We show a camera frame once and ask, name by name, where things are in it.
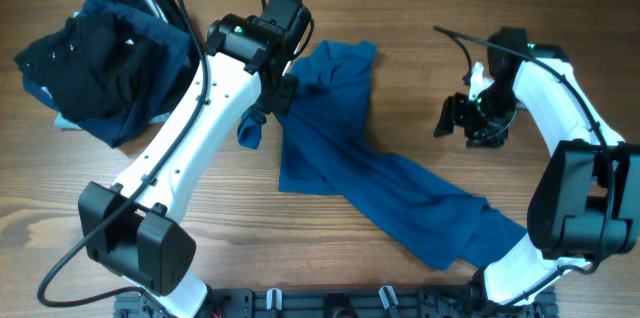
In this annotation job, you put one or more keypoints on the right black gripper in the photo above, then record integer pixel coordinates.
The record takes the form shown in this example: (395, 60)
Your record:
(454, 113)

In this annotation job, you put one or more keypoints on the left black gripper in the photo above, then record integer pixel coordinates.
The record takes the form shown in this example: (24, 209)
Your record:
(279, 104)

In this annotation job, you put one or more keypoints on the blue polo shirt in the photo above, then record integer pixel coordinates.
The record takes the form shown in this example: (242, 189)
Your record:
(325, 152)

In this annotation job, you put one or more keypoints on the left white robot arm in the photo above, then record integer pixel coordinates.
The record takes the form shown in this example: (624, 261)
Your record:
(133, 227)

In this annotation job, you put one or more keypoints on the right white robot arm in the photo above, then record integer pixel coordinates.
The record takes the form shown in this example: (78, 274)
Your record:
(586, 205)

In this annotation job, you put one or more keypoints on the pile of dark clothes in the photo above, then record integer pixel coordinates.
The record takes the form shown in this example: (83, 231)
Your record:
(114, 68)

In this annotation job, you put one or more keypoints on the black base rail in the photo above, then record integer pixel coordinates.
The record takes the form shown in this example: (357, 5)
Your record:
(384, 302)

